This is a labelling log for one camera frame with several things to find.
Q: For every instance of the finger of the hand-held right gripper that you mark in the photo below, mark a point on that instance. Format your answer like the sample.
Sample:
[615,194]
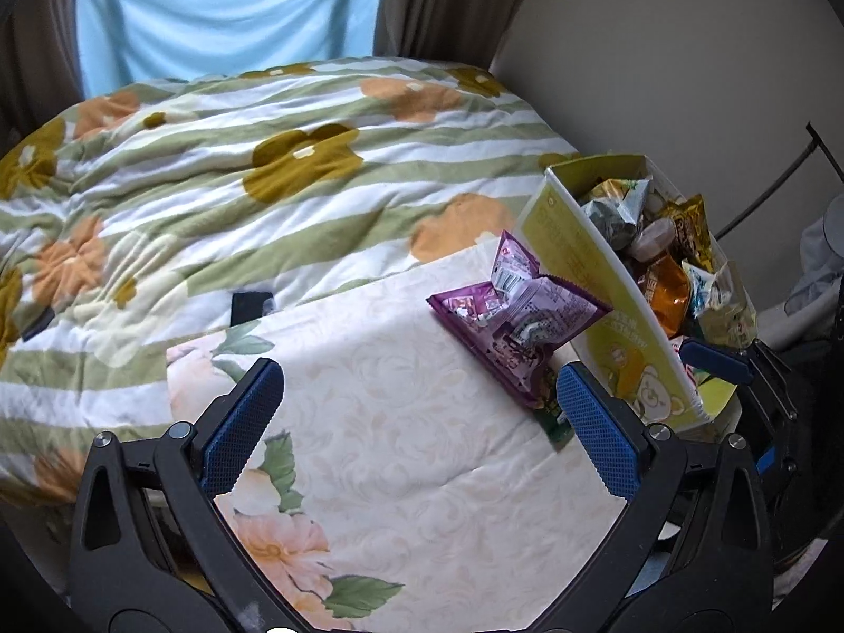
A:
[715,359]

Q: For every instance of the brown curtain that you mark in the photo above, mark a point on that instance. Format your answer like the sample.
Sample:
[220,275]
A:
[33,33]
[448,0]

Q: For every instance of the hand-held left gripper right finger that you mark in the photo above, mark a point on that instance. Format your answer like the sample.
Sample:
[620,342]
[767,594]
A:
[597,435]

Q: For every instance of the light blue window curtain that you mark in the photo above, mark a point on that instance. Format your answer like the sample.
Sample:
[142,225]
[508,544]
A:
[231,6]

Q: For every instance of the pale grey cloth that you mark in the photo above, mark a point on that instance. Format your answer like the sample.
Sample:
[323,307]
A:
[821,257]

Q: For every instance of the green striped floral blanket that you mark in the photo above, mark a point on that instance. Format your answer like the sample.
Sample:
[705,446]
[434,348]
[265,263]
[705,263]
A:
[198,145]

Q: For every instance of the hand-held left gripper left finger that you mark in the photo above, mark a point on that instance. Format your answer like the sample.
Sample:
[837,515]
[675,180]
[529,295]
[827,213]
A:
[241,422]

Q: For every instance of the black metal rod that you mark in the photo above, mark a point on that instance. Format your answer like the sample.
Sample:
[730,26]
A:
[778,178]

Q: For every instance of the orange snack packet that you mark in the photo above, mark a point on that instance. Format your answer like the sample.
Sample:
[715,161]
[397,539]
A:
[666,290]

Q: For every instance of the yellow cardboard box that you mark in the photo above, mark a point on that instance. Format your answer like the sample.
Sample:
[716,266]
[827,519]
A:
[593,257]

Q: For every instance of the small clear jelly cup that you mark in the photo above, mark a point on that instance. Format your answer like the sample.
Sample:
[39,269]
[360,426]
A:
[653,237]

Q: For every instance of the green snack packet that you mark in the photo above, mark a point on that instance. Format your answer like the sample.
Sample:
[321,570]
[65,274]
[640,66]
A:
[557,425]

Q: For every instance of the purple snack packet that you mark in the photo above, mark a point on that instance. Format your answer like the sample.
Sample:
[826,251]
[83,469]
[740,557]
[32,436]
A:
[527,316]

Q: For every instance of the white floral tablecloth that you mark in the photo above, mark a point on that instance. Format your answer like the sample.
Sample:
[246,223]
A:
[409,442]

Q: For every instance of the gold snack packet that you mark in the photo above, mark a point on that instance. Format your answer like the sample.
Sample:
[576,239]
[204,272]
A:
[689,227]

